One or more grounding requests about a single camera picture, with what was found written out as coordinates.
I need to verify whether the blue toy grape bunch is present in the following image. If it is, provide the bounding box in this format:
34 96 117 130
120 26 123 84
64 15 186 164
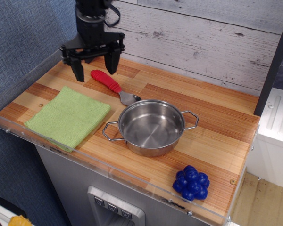
172 165 210 201

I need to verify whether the clear acrylic guard rail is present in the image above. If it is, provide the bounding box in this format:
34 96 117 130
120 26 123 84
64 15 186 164
0 32 260 224

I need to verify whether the dark upright post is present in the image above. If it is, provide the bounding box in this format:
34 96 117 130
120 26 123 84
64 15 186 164
253 32 283 116
84 56 95 64

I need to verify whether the yellow object bottom left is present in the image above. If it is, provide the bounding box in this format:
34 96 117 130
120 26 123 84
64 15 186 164
8 215 33 226

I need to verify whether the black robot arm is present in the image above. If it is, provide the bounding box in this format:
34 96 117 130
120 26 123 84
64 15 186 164
60 0 125 82

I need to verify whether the stainless steel pot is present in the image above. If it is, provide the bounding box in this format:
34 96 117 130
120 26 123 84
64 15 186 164
102 100 199 157

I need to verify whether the silver button control panel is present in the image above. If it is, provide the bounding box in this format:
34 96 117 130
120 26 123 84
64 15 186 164
87 186 146 226

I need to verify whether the dark right upright post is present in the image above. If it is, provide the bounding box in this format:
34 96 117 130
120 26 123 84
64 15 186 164
253 32 283 116

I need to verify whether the green folded cloth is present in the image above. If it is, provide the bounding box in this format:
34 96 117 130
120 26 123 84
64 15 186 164
24 86 111 152

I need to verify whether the dark left upright post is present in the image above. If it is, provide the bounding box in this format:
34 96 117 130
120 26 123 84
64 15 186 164
84 56 95 64

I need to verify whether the red handled metal spoon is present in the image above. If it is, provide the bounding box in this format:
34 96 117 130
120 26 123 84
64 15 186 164
91 70 141 106

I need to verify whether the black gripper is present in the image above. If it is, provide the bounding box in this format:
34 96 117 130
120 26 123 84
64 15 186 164
60 14 125 82

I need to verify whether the white ridged appliance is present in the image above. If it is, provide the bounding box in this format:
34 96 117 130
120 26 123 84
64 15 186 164
246 88 283 187

